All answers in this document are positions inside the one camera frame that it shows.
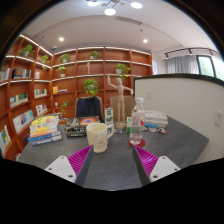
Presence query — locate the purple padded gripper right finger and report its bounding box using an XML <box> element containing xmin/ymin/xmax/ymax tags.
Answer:
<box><xmin>132</xmin><ymin>146</ymin><xmax>180</xmax><ymax>186</ymax></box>

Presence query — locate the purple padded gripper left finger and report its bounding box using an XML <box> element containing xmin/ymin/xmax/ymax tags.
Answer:
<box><xmin>45</xmin><ymin>145</ymin><xmax>94</xmax><ymax>186</ymax></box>

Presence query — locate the clear plastic water bottle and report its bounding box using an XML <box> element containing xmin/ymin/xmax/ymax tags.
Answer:
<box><xmin>129</xmin><ymin>98</ymin><xmax>145</xmax><ymax>145</ymax></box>

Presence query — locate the red round coaster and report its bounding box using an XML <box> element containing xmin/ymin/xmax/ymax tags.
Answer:
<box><xmin>128</xmin><ymin>139</ymin><xmax>145</xmax><ymax>147</ymax></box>

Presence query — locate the small colourful trinket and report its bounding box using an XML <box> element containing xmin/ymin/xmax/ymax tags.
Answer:
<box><xmin>157</xmin><ymin>128</ymin><xmax>167</xmax><ymax>134</ymax></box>

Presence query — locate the stack of dark books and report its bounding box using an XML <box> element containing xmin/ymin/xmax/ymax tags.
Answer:
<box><xmin>65</xmin><ymin>116</ymin><xmax>100</xmax><ymax>137</ymax></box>

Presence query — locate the cream ceramic mug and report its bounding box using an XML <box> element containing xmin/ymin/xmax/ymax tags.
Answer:
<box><xmin>86</xmin><ymin>122</ymin><xmax>114</xmax><ymax>153</ymax></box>

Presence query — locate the stack of colourful books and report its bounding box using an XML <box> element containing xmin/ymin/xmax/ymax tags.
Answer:
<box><xmin>28</xmin><ymin>114</ymin><xmax>62</xmax><ymax>146</ymax></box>

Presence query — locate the green white small box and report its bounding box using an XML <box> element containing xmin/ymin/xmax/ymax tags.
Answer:
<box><xmin>126</xmin><ymin>117</ymin><xmax>132</xmax><ymax>133</ymax></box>

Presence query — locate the dark blue chair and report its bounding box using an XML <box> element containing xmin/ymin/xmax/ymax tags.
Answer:
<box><xmin>75</xmin><ymin>96</ymin><xmax>103</xmax><ymax>122</ymax></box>

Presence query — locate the green white carton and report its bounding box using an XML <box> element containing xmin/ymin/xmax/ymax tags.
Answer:
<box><xmin>105</xmin><ymin>107</ymin><xmax>113</xmax><ymax>125</ymax></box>

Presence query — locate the tan wooden chair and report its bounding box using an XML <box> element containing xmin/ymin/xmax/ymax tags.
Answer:
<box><xmin>110</xmin><ymin>95</ymin><xmax>135</xmax><ymax>121</ymax></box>

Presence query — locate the hanging green potted plant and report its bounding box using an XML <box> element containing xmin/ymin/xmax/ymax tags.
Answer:
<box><xmin>83</xmin><ymin>79</ymin><xmax>98</xmax><ymax>96</ymax></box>

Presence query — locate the wooden artist mannequin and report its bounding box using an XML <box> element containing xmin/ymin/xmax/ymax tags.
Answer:
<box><xmin>107</xmin><ymin>76</ymin><xmax>134</xmax><ymax>129</ymax></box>

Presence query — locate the orange wooden bookshelf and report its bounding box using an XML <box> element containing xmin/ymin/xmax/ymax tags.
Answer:
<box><xmin>0</xmin><ymin>35</ymin><xmax>152</xmax><ymax>160</ymax></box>

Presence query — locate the grey window curtain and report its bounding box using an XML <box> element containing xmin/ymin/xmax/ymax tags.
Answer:
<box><xmin>166</xmin><ymin>55</ymin><xmax>199</xmax><ymax>74</ymax></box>

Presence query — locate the ceiling lamp cluster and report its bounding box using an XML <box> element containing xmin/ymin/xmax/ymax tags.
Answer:
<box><xmin>86</xmin><ymin>0</ymin><xmax>143</xmax><ymax>16</ymax></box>

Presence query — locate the white wall socket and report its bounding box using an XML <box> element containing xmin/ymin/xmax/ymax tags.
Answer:
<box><xmin>214</xmin><ymin>110</ymin><xmax>223</xmax><ymax>126</ymax></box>

